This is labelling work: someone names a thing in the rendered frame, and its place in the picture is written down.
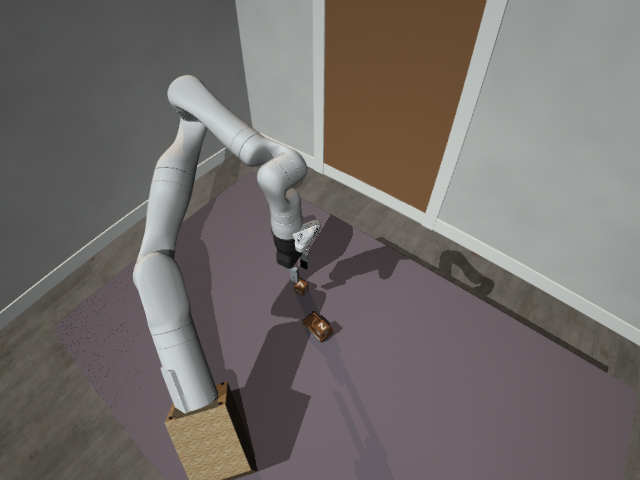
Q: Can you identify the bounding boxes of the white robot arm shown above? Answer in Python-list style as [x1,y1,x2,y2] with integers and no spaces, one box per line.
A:
[133,75,307,414]

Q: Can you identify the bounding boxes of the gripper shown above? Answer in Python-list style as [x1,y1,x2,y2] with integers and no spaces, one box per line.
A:
[271,212,321,283]

